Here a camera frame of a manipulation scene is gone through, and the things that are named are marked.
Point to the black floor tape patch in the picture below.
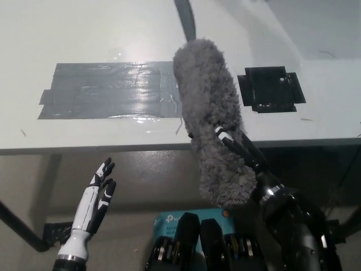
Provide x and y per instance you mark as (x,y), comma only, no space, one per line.
(337,230)
(57,234)

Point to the black metal table leg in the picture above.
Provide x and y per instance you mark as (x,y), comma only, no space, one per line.
(22,230)

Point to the teal router cardboard box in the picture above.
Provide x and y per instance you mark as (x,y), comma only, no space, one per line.
(169,223)

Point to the black tape square patch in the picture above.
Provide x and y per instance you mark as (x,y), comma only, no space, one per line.
(268,87)

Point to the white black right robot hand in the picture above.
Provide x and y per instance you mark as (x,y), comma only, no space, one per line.
(248,155)

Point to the black robot torso blocks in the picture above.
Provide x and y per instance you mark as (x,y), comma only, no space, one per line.
(208,248)

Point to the clear tape sheet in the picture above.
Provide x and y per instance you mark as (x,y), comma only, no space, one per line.
(84,126)

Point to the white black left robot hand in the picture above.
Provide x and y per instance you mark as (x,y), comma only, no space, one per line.
(87,209)

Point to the grey duct tape patch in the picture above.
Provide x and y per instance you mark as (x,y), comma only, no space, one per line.
(107,90)

